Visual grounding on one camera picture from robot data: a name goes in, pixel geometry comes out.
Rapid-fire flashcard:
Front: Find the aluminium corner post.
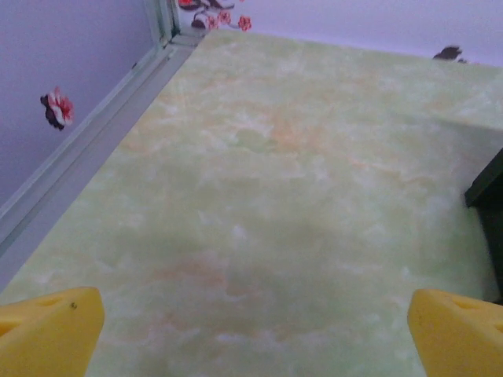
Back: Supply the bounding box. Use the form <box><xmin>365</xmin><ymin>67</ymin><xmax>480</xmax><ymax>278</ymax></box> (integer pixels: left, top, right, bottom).
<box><xmin>143</xmin><ymin>0</ymin><xmax>182</xmax><ymax>48</ymax></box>

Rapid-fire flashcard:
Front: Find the aluminium side rail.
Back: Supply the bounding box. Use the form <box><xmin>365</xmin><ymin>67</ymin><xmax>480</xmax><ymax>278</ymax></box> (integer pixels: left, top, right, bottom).
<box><xmin>0</xmin><ymin>37</ymin><xmax>197</xmax><ymax>258</ymax></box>

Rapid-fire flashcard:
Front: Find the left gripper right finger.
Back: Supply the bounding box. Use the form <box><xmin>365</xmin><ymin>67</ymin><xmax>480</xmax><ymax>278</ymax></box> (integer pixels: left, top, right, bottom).
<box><xmin>407</xmin><ymin>288</ymin><xmax>503</xmax><ymax>377</ymax></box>

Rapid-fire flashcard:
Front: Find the black plastic container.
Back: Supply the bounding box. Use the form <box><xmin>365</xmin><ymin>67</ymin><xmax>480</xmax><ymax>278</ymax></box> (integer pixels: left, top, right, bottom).
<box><xmin>464</xmin><ymin>147</ymin><xmax>503</xmax><ymax>306</ymax></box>

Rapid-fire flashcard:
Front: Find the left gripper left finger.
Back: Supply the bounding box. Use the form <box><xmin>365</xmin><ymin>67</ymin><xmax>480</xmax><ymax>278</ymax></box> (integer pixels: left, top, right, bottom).
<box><xmin>0</xmin><ymin>286</ymin><xmax>105</xmax><ymax>377</ymax></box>

